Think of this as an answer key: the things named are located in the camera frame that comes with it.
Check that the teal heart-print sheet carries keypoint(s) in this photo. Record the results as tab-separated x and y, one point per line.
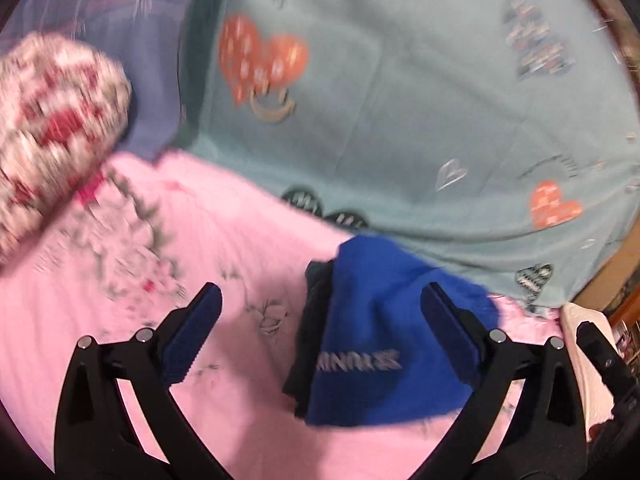
410	125

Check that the folded dark clothes stack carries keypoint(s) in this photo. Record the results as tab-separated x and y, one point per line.
312	320

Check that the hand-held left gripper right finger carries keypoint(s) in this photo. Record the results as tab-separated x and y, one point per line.
450	330

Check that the wooden display cabinet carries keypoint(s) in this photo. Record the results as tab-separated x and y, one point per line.
617	290

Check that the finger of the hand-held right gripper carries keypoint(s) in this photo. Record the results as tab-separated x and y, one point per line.
602	355

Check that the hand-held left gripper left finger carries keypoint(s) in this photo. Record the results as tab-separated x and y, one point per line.
196	325

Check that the red floral quilted pillow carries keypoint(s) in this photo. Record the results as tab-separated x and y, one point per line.
55	130

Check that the purple plaid sheet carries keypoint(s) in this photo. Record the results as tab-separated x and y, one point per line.
125	35

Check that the blue and red pants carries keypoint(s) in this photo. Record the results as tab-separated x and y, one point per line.
380	310

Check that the pink floral bedsheet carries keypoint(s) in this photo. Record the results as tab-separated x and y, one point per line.
125	320

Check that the cream quilted pillow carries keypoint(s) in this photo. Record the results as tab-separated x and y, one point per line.
582	355

